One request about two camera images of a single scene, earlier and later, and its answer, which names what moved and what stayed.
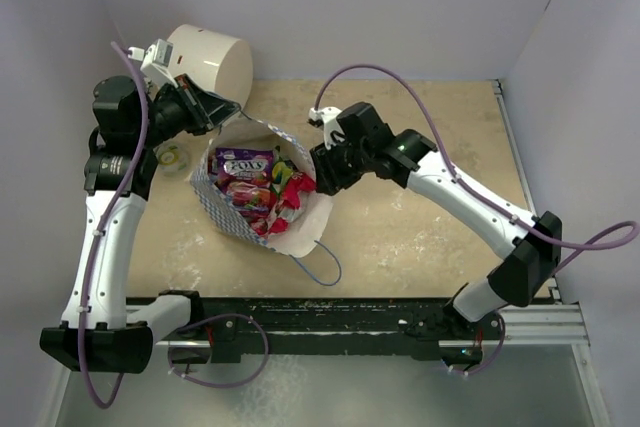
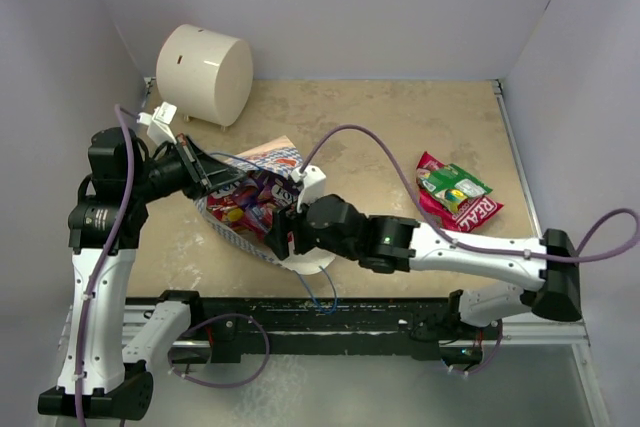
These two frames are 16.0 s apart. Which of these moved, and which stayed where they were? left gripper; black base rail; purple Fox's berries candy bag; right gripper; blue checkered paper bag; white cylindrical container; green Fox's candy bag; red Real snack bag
Moved: left gripper; right gripper; green Fox's candy bag; red Real snack bag; blue checkered paper bag; purple Fox's berries candy bag
Stayed: white cylindrical container; black base rail
